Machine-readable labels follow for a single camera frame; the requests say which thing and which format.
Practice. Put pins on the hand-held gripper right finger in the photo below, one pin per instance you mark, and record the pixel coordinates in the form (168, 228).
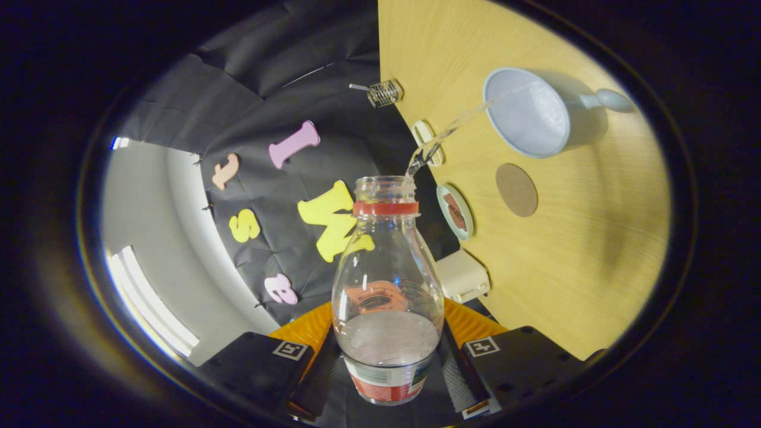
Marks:
(514, 362)

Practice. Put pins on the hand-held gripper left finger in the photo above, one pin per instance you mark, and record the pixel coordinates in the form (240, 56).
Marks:
(315, 380)

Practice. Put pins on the clear plastic juice bottle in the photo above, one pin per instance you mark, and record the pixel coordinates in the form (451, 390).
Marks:
(386, 261)

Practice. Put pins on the brown round coaster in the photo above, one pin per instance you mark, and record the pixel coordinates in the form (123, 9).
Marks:
(516, 190)

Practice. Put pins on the white cup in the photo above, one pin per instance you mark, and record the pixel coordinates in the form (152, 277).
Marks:
(529, 119)

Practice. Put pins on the white toaster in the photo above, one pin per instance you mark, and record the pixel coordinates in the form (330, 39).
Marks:
(461, 276)

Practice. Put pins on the wooden table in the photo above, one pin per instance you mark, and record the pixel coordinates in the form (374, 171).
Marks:
(594, 249)

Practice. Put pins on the light green plate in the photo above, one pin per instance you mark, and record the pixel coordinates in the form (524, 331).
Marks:
(469, 226)

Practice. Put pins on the brown food piece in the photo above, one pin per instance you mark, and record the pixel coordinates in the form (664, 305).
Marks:
(452, 203)
(459, 221)

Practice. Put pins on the white divided snack dish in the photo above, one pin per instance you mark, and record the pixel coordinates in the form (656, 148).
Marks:
(422, 134)

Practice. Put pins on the small ceiling light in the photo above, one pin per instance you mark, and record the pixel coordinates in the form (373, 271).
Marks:
(120, 143)

